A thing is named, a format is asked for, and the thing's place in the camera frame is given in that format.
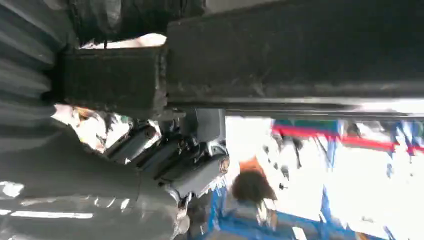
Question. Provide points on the robot's grey right hand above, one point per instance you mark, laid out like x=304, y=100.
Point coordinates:
x=82, y=185

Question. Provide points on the robot's right arm ribbed sleeve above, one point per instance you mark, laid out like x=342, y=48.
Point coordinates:
x=23, y=66

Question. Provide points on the person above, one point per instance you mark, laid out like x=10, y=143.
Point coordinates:
x=251, y=188

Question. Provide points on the robot's black right leg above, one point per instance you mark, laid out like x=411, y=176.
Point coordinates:
x=109, y=16

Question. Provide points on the red band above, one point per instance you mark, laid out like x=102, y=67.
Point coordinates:
x=357, y=141

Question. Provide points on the blue metal frame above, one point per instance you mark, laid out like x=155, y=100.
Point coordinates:
x=238, y=225

